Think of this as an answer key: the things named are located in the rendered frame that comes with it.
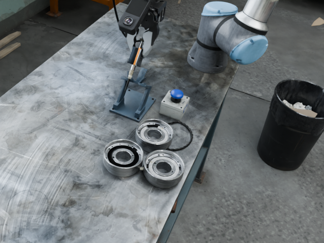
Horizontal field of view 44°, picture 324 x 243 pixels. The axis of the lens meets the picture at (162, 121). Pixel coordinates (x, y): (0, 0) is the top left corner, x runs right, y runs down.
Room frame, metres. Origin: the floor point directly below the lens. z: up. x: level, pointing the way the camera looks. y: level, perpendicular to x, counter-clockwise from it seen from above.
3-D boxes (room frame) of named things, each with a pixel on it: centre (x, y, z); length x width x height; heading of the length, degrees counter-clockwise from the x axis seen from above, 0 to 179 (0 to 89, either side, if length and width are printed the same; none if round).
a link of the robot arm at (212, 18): (1.31, -0.13, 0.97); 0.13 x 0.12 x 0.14; 37
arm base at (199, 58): (1.32, -0.12, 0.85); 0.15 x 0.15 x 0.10
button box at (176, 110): (0.99, -0.03, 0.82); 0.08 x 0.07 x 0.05; 166
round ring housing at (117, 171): (0.72, 0.08, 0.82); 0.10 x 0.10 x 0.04
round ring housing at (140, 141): (0.83, 0.01, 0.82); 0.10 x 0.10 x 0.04
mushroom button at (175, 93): (0.99, -0.03, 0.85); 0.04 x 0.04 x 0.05
